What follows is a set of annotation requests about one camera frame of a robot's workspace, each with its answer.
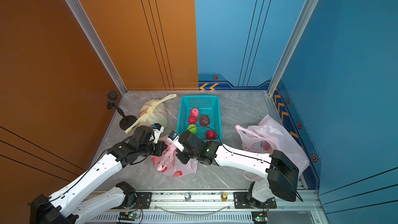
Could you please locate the large pink-red ball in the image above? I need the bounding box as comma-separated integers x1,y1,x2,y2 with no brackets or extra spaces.
190,108,200,118

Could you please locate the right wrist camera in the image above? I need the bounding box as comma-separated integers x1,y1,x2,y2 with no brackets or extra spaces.
167,131,196,151

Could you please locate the silver knob on rail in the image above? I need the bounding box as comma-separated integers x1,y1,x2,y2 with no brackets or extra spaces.
184,193,191,201

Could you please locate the brass knob on rail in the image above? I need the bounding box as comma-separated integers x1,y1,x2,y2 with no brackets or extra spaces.
221,192,228,202

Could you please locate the smooth red apple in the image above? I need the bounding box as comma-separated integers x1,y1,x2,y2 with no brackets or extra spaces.
206,130,217,140

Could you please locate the pink knotted plastic bag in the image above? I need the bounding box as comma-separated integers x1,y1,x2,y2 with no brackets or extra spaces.
150,136,198,177

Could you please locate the red ball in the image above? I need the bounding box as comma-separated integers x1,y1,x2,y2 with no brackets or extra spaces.
188,116,197,125

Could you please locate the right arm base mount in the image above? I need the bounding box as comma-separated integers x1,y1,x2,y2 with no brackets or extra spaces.
233,191,277,209

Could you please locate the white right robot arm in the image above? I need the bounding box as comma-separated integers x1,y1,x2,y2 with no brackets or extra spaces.
172,140,303,203

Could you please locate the right green circuit board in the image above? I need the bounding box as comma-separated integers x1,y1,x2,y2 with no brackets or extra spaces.
251,212,268,224

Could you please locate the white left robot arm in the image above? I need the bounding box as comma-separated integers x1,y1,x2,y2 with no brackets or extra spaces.
30,123,167,224

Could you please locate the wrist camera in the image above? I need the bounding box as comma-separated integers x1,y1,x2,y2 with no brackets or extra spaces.
167,131,196,151
152,123,164,144

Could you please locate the green circuit board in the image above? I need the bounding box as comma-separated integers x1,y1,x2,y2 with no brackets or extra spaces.
118,212,141,222
251,212,268,224

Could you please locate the black desktop microphone stand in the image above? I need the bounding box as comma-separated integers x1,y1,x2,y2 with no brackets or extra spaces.
107,91,137,131

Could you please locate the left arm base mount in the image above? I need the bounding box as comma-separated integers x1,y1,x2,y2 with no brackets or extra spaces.
115,192,152,210

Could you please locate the teal plastic basket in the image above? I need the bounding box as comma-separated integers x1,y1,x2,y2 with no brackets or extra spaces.
176,95,222,141

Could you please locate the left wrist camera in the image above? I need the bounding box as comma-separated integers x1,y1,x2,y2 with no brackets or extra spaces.
152,123,164,144

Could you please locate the green ball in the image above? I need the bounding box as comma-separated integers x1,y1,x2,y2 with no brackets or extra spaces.
187,124,199,135

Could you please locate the pink plastic bag with hearts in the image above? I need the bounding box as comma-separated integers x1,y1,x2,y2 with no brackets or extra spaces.
235,115,309,175

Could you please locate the left green circuit board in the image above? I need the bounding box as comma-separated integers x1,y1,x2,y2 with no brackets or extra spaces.
118,212,141,222

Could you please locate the dark maroon ball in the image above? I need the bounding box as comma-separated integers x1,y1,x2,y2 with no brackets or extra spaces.
199,115,210,127

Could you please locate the yellow knotted plastic bag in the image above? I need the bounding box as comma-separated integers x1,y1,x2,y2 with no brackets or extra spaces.
124,94,177,134

